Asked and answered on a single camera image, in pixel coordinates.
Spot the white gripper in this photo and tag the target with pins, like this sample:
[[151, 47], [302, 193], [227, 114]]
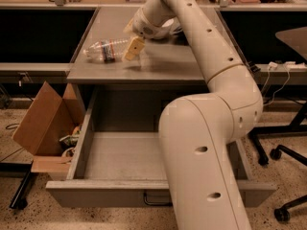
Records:
[[144, 27]]

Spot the clear plastic water bottle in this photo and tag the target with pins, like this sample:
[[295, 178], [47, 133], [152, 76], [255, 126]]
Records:
[[106, 50]]

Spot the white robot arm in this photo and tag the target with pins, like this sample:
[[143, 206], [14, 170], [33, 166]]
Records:
[[194, 130]]

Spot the open grey top drawer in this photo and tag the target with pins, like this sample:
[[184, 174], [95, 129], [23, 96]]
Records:
[[119, 155]]

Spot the white ceramic bowl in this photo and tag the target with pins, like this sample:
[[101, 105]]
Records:
[[170, 27]]

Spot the grey metal cabinet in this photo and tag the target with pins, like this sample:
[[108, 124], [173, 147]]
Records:
[[186, 48]]

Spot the brown cardboard box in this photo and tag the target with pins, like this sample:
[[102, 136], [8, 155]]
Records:
[[49, 118]]

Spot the items inside cardboard box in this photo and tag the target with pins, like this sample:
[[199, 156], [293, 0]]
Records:
[[68, 143]]

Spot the white power adapter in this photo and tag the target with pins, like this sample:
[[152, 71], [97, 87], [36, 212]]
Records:
[[272, 65]]

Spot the black left stand foot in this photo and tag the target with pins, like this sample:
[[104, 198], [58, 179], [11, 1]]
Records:
[[22, 171]]

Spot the black drawer handle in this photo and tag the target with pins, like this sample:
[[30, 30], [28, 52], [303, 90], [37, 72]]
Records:
[[157, 199]]

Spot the black table leg frame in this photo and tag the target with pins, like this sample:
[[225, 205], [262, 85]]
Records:
[[294, 127]]

